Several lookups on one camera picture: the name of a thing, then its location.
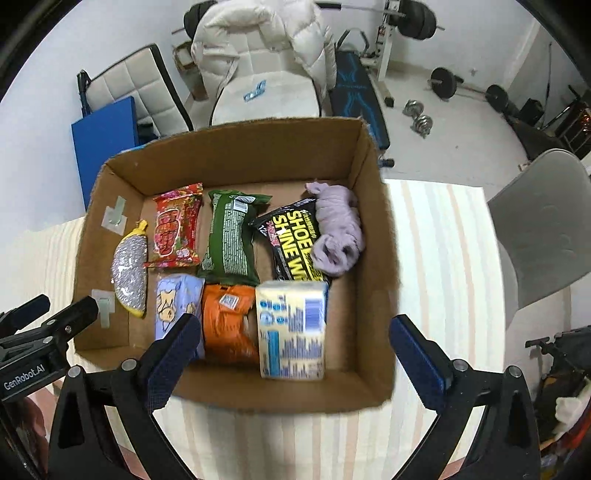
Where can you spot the yellow silver scrubber pack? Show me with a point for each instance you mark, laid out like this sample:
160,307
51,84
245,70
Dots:
128,271

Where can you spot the blue folded mat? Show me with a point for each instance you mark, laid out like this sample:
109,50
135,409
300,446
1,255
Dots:
101,135

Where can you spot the red snack packet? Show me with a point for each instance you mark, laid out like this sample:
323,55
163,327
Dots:
175,228

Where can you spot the green wipes packet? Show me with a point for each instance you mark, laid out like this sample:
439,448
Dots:
229,257

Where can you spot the white quilted cushion panel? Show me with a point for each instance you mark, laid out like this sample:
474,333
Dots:
141,75

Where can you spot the light blue tissue pack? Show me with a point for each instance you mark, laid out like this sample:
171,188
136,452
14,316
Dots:
179,294

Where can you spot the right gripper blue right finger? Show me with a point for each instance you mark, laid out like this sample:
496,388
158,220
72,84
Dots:
428,367

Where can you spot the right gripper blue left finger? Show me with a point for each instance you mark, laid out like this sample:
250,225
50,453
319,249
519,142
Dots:
166,359

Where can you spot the orange snack packet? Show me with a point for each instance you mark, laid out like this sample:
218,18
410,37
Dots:
226,324

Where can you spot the purple cloth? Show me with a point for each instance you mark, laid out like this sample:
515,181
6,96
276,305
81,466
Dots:
341,239

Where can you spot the grey chair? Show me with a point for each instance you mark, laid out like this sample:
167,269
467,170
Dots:
542,223

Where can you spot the blue black weight bench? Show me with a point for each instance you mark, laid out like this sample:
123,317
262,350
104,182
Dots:
354,95

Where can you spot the white puffer jacket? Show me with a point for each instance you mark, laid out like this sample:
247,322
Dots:
244,37

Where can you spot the black shoe shine wipes pack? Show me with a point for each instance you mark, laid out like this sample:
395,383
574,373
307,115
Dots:
291,231

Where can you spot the open cardboard box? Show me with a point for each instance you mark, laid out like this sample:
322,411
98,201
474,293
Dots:
275,157

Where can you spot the white chair with seat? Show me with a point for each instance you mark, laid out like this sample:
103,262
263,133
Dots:
289,94

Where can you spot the small blue packet on seat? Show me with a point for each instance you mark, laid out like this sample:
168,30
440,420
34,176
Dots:
257,91

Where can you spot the chrome dumbbell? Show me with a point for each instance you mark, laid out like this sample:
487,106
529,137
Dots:
422,123

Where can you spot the black barbell on floor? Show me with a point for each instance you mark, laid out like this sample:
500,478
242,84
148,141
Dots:
445,84

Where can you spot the brown wooden chair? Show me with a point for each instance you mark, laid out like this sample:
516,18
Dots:
571,127

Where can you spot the cream blue tissue pack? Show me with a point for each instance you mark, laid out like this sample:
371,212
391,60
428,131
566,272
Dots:
291,318

